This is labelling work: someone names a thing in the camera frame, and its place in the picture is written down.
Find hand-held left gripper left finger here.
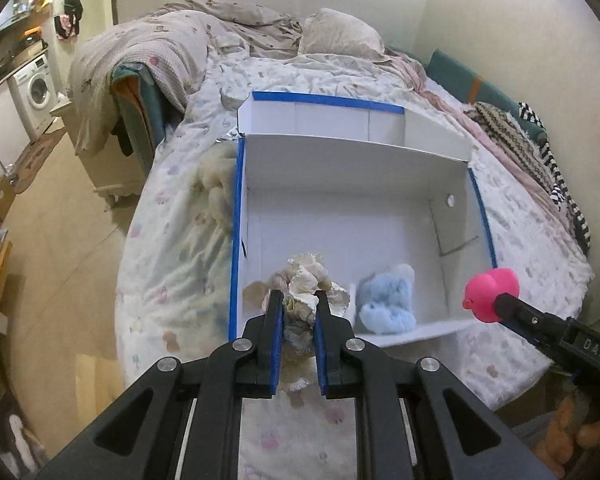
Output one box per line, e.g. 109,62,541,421
37,290,286,480

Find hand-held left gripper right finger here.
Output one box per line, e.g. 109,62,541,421
314,290,556,480

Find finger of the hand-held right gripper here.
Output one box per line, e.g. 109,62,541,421
494,292,570,350

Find pink rubber toy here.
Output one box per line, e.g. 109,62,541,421
462,268,521,324

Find beige satin scrunchie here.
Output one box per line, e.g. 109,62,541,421
244,252,354,392

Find light blue fluffy scrunchie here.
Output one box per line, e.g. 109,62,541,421
356,263,417,334

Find blue and white cardboard box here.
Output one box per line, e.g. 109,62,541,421
228,91,499,349

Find person's right hand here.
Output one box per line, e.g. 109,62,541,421
536,393,600,467

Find bed with printed sheet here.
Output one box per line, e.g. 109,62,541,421
115,50,596,480

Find black and white striped cloth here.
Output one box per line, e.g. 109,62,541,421
517,102,592,257

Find cream fluffy plush item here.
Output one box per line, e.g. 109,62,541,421
192,147,239,234

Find brown knit patterned blanket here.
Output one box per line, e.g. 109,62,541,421
462,101,547,182

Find pink blanket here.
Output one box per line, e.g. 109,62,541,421
380,47,572,242

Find black hanging cloth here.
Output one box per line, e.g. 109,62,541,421
111,122,136,157

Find teal padded bed panel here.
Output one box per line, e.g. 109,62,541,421
426,49,549,141
111,62,169,177

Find brown doormat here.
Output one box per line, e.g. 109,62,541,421
9,130,69,194

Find beige pillow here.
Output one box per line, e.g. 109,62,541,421
298,8,386,59

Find beige patterned quilt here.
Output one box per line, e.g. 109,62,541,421
67,0,304,154

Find white kitchen cabinets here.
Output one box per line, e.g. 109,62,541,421
0,92,31,187

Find white washing machine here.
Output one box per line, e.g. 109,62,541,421
7,52,56,134

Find pink hanging garment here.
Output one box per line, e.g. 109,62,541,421
54,14,79,40

